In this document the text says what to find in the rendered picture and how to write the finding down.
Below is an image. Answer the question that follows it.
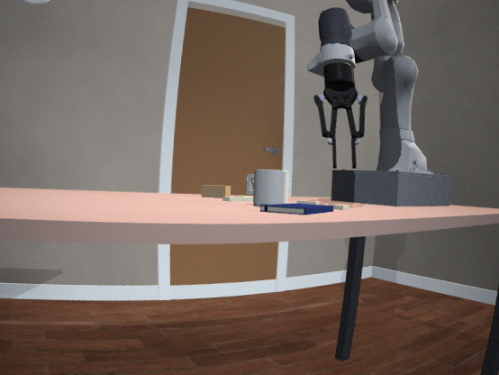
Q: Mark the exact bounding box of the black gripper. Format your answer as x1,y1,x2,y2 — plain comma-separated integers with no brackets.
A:
314,62,367,169

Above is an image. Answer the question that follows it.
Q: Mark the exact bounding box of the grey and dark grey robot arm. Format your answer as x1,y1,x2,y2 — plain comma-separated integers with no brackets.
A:
307,0,433,174

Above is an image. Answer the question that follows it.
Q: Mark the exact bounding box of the dark blue rectangular pad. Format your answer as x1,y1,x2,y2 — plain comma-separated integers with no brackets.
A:
260,203,333,215

